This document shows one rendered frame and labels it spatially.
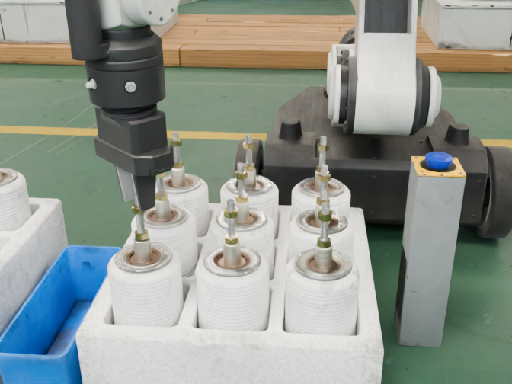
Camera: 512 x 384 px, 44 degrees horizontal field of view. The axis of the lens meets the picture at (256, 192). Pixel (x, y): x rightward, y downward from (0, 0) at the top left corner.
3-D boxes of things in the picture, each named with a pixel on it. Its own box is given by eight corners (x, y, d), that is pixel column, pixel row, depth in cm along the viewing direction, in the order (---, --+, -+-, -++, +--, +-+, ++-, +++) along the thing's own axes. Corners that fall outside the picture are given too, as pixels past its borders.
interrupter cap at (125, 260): (106, 255, 84) (105, 251, 84) (158, 240, 88) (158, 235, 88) (128, 282, 78) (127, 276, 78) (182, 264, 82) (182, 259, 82)
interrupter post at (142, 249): (132, 258, 84) (129, 237, 82) (148, 253, 85) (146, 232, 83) (139, 267, 82) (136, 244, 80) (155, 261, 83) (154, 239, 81)
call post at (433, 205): (393, 320, 111) (411, 158, 98) (433, 321, 111) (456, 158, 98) (398, 346, 105) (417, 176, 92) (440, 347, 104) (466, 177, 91)
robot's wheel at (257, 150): (244, 203, 154) (242, 126, 146) (264, 203, 154) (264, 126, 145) (233, 244, 136) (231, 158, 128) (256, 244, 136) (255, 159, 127)
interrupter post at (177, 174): (187, 187, 104) (186, 168, 102) (173, 189, 103) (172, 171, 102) (184, 181, 106) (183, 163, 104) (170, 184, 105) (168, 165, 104)
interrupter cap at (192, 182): (206, 190, 102) (206, 187, 102) (161, 198, 100) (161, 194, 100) (194, 173, 109) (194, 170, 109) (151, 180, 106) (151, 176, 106)
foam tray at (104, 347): (155, 283, 123) (148, 200, 115) (356, 291, 119) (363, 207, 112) (91, 439, 88) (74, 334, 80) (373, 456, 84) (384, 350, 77)
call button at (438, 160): (421, 162, 97) (423, 150, 96) (448, 163, 96) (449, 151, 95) (426, 173, 93) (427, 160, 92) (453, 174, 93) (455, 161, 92)
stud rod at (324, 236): (319, 253, 81) (321, 201, 78) (327, 254, 81) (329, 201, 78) (319, 257, 80) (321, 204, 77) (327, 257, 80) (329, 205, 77)
